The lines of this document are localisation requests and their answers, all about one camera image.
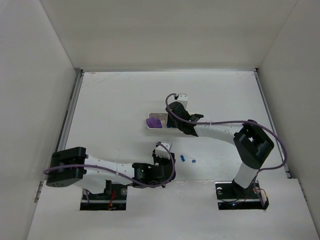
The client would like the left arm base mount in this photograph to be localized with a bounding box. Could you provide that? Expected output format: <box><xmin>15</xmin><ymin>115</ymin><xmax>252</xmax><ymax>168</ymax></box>
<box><xmin>80</xmin><ymin>181</ymin><xmax>128</xmax><ymax>211</ymax></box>

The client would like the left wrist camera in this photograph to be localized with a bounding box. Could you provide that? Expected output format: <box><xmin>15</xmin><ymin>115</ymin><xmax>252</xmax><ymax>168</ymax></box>
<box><xmin>154</xmin><ymin>141</ymin><xmax>172</xmax><ymax>159</ymax></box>

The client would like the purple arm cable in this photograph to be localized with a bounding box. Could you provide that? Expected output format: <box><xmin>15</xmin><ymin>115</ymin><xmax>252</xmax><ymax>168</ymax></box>
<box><xmin>43</xmin><ymin>141</ymin><xmax>176</xmax><ymax>189</ymax></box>
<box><xmin>164</xmin><ymin>93</ymin><xmax>288</xmax><ymax>198</ymax></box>

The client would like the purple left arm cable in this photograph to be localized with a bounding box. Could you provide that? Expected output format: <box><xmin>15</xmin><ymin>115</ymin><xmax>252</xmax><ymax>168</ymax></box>
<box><xmin>43</xmin><ymin>141</ymin><xmax>176</xmax><ymax>189</ymax></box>

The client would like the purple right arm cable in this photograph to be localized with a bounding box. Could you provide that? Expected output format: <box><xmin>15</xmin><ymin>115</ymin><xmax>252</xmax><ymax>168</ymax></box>
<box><xmin>164</xmin><ymin>93</ymin><xmax>288</xmax><ymax>198</ymax></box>

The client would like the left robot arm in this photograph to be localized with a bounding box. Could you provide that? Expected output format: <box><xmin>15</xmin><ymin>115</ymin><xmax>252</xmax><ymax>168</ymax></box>
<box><xmin>43</xmin><ymin>143</ymin><xmax>176</xmax><ymax>194</ymax></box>

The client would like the white divided sorting tray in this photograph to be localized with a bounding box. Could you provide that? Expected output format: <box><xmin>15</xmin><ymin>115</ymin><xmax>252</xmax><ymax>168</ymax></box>
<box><xmin>145</xmin><ymin>112</ymin><xmax>183</xmax><ymax>136</ymax></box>

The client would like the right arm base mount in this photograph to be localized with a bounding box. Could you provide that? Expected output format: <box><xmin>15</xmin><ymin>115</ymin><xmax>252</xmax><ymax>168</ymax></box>
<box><xmin>215</xmin><ymin>181</ymin><xmax>270</xmax><ymax>210</ymax></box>

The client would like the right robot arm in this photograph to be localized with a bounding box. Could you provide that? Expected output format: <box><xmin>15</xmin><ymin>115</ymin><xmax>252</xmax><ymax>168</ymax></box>
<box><xmin>165</xmin><ymin>101</ymin><xmax>275</xmax><ymax>189</ymax></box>

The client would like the purple rounded lego brick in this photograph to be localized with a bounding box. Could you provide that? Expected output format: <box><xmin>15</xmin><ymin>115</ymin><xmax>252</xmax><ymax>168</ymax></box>
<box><xmin>145</xmin><ymin>117</ymin><xmax>162</xmax><ymax>129</ymax></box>

